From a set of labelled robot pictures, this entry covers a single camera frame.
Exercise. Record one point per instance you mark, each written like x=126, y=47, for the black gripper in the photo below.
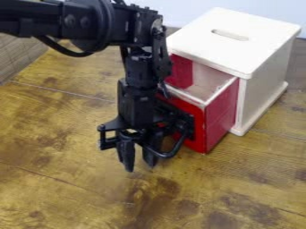
x=128, y=129

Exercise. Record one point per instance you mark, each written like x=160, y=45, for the black metal drawer handle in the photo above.
x=177, y=122

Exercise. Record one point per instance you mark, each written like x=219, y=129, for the red drawer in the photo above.
x=205, y=93

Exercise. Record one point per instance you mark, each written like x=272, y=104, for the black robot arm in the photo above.
x=81, y=27

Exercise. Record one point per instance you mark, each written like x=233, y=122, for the white wooden box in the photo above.
x=248, y=46

